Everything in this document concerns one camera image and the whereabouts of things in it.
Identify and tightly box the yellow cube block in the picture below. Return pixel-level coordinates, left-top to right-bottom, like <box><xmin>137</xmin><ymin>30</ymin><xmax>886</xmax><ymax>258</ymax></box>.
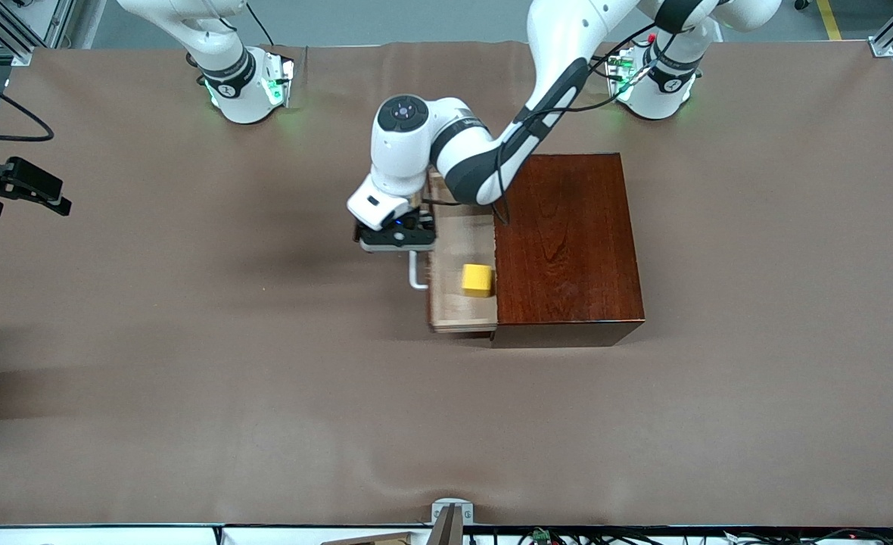
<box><xmin>462</xmin><ymin>263</ymin><xmax>495</xmax><ymax>298</ymax></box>

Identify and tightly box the light wood drawer white handle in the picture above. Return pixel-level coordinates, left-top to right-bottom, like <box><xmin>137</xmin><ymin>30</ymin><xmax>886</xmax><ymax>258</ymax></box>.
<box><xmin>409</xmin><ymin>170</ymin><xmax>499</xmax><ymax>335</ymax></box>

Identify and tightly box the dark brown wooden cabinet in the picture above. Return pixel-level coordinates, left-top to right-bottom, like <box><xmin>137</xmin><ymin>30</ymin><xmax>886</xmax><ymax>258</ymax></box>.
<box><xmin>490</xmin><ymin>153</ymin><xmax>646</xmax><ymax>349</ymax></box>

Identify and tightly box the brown table cloth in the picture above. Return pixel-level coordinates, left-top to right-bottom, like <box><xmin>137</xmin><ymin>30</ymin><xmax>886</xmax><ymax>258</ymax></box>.
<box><xmin>0</xmin><ymin>39</ymin><xmax>893</xmax><ymax>528</ymax></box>

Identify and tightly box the wooden board piece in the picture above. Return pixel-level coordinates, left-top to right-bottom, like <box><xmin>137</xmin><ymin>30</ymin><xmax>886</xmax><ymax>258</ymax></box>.
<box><xmin>320</xmin><ymin>531</ymin><xmax>415</xmax><ymax>545</ymax></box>

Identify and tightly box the yellow floor tape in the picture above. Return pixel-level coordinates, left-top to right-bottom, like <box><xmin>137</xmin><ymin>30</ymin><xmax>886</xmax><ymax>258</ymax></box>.
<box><xmin>816</xmin><ymin>0</ymin><xmax>842</xmax><ymax>41</ymax></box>

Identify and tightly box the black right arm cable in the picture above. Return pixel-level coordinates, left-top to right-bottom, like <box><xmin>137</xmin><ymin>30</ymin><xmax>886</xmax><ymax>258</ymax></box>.
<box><xmin>0</xmin><ymin>67</ymin><xmax>55</xmax><ymax>143</ymax></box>

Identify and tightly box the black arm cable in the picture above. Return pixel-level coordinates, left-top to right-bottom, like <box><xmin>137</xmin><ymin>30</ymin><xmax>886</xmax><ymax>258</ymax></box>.
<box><xmin>492</xmin><ymin>23</ymin><xmax>689</xmax><ymax>226</ymax></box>
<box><xmin>0</xmin><ymin>67</ymin><xmax>55</xmax><ymax>143</ymax></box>

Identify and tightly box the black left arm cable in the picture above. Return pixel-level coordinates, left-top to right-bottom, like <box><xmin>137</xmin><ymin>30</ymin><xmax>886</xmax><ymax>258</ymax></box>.
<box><xmin>492</xmin><ymin>23</ymin><xmax>689</xmax><ymax>226</ymax></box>

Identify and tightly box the black base cable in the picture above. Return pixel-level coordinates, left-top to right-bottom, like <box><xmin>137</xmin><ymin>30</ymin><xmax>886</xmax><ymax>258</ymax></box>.
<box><xmin>246</xmin><ymin>0</ymin><xmax>275</xmax><ymax>48</ymax></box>

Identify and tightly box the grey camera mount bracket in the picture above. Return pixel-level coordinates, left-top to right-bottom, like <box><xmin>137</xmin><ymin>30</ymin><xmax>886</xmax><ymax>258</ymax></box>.
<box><xmin>431</xmin><ymin>497</ymin><xmax>475</xmax><ymax>545</ymax></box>

